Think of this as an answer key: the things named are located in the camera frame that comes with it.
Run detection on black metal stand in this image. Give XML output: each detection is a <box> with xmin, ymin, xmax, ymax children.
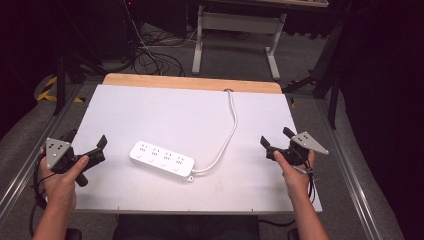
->
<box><xmin>52</xmin><ymin>53</ymin><xmax>86</xmax><ymax>117</ymax></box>
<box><xmin>282</xmin><ymin>18</ymin><xmax>346</xmax><ymax>130</ymax></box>

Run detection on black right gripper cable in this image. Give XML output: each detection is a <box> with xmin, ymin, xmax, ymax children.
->
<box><xmin>293</xmin><ymin>159</ymin><xmax>318</xmax><ymax>205</ymax></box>

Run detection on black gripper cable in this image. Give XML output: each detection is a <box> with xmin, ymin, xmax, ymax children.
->
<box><xmin>29</xmin><ymin>153</ymin><xmax>49</xmax><ymax>238</ymax></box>
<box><xmin>293</xmin><ymin>159</ymin><xmax>318</xmax><ymax>205</ymax></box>

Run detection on aluminium rail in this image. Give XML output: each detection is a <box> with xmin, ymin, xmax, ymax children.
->
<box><xmin>314</xmin><ymin>98</ymin><xmax>384</xmax><ymax>240</ymax></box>
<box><xmin>0</xmin><ymin>83</ymin><xmax>84</xmax><ymax>219</ymax></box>

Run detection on yellow black hazard tape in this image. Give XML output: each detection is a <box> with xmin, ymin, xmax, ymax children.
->
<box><xmin>35</xmin><ymin>75</ymin><xmax>85</xmax><ymax>104</ymax></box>

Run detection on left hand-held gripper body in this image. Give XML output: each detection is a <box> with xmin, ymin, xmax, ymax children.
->
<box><xmin>44</xmin><ymin>137</ymin><xmax>107</xmax><ymax>188</ymax></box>

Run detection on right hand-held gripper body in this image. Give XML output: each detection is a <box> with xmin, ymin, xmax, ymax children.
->
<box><xmin>265</xmin><ymin>131</ymin><xmax>330</xmax><ymax>168</ymax></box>

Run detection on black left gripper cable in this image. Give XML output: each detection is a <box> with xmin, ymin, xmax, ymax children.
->
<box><xmin>29</xmin><ymin>153</ymin><xmax>49</xmax><ymax>238</ymax></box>

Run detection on wooden background table top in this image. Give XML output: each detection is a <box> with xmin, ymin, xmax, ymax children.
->
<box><xmin>206</xmin><ymin>0</ymin><xmax>330</xmax><ymax>9</ymax></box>

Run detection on white metal table frame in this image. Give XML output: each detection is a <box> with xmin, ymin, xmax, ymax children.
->
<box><xmin>191</xmin><ymin>4</ymin><xmax>288</xmax><ymax>81</ymax></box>

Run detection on black floor cables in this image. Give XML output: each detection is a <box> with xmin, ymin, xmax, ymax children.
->
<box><xmin>122</xmin><ymin>0</ymin><xmax>199</xmax><ymax>78</ymax></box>

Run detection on person's right hand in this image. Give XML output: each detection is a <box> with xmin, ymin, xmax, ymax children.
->
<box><xmin>273</xmin><ymin>149</ymin><xmax>317</xmax><ymax>201</ymax></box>

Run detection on white power strip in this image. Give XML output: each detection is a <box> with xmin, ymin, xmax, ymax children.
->
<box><xmin>128</xmin><ymin>140</ymin><xmax>196</xmax><ymax>183</ymax></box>

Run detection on white power strip cable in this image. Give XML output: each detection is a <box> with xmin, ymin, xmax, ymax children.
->
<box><xmin>192</xmin><ymin>89</ymin><xmax>239</xmax><ymax>175</ymax></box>

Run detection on black cable under table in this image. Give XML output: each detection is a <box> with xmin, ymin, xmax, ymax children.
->
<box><xmin>258</xmin><ymin>217</ymin><xmax>297</xmax><ymax>228</ymax></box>

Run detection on person's left hand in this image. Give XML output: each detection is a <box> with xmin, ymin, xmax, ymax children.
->
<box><xmin>38</xmin><ymin>147</ymin><xmax>91</xmax><ymax>214</ymax></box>

